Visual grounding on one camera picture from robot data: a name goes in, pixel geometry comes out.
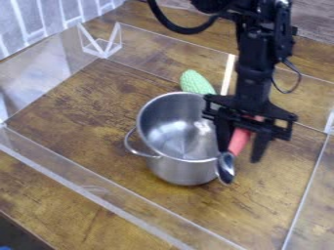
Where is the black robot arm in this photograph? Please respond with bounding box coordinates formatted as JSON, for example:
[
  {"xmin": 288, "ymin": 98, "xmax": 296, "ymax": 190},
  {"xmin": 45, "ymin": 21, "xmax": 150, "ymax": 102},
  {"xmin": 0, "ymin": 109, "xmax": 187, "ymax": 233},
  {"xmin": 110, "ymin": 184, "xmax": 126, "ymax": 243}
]
[{"xmin": 191, "ymin": 0, "xmax": 297, "ymax": 163}]

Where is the black wall strip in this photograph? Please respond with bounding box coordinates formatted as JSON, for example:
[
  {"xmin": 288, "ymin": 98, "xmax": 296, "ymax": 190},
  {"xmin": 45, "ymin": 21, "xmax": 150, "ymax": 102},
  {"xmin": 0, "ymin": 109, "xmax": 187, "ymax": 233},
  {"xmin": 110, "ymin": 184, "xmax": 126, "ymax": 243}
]
[{"xmin": 291, "ymin": 26, "xmax": 297, "ymax": 36}]

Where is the black cable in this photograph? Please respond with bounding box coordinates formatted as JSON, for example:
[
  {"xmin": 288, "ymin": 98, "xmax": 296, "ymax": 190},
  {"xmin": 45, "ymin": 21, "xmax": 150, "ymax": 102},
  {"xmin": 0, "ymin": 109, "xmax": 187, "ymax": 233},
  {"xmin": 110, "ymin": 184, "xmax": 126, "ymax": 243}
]
[{"xmin": 144, "ymin": 0, "xmax": 303, "ymax": 96}]

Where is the stainless steel pot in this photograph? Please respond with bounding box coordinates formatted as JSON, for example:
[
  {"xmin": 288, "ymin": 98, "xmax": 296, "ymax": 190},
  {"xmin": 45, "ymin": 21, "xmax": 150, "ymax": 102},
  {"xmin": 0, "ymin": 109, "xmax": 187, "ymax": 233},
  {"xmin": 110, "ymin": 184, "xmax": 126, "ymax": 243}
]
[{"xmin": 124, "ymin": 92, "xmax": 235, "ymax": 186}]

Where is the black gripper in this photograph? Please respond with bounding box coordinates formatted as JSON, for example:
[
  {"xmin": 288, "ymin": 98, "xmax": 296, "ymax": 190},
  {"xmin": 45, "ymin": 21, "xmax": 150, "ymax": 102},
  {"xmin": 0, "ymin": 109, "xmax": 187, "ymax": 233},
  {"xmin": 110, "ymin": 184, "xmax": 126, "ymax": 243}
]
[{"xmin": 201, "ymin": 94, "xmax": 297, "ymax": 163}]

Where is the clear acrylic enclosure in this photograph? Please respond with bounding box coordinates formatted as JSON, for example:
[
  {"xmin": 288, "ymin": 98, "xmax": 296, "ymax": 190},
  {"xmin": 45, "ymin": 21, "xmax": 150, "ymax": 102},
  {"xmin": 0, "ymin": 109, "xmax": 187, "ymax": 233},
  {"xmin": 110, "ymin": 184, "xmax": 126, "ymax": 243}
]
[{"xmin": 0, "ymin": 22, "xmax": 334, "ymax": 250}]

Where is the pink handled metal spoon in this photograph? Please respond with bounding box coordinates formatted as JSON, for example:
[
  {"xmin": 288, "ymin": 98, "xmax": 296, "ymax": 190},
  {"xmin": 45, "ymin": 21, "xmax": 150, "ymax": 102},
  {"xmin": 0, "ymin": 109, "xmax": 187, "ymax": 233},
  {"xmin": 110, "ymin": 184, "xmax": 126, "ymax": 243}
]
[{"xmin": 215, "ymin": 128, "xmax": 251, "ymax": 185}]

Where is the green bitter gourd toy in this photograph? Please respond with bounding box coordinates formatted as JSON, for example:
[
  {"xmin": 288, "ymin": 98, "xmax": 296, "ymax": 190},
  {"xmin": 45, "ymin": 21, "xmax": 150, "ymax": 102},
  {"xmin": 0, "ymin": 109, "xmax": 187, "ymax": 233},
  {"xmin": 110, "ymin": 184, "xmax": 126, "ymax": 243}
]
[{"xmin": 180, "ymin": 69, "xmax": 215, "ymax": 95}]

